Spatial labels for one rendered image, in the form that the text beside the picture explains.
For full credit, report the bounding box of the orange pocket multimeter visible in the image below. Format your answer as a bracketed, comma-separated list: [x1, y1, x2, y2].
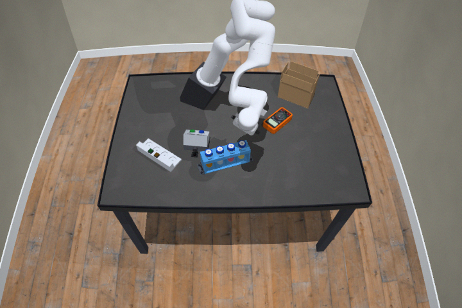
[263, 107, 293, 134]

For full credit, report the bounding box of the white button housing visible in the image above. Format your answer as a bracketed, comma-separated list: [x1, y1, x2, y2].
[184, 130, 210, 158]

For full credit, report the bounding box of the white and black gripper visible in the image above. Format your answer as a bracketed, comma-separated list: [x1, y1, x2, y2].
[231, 115, 260, 135]

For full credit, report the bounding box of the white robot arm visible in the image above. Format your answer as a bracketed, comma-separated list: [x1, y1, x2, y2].
[196, 0, 275, 131]

